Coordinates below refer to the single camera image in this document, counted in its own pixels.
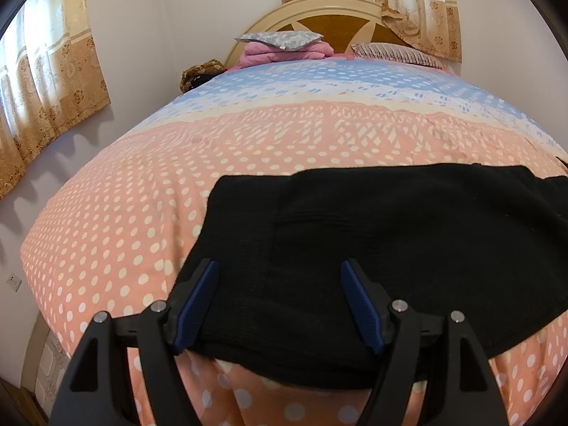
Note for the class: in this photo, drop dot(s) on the striped pillow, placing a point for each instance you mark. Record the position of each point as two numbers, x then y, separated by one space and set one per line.
390 53

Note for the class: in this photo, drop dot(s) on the beige floral window curtain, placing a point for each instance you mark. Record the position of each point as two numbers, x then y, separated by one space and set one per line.
53 75
421 9

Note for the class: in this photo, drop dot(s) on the pink folded blanket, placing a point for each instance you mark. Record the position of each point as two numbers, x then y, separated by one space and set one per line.
266 55

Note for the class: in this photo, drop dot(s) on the white wall socket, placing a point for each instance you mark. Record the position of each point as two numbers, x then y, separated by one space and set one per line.
15 283

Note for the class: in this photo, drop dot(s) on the cream wooden headboard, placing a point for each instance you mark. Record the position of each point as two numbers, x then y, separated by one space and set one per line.
341 24

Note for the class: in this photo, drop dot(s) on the black pants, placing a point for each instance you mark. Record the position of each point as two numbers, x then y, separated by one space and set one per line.
355 213

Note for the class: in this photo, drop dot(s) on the brown patterned bag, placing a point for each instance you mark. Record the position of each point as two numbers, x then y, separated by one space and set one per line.
197 73

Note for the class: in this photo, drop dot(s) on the grey floral pillow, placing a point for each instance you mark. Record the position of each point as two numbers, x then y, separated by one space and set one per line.
279 40

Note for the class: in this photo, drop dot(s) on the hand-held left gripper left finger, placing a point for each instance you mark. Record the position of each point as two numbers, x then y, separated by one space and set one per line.
197 301

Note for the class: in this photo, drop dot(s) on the patterned mattress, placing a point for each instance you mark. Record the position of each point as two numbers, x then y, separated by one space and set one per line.
51 364

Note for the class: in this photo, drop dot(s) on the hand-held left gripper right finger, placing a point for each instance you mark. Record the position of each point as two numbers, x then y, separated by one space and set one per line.
361 301

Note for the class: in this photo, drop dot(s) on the polka-dot bed cover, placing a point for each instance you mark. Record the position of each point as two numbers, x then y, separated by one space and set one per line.
177 164

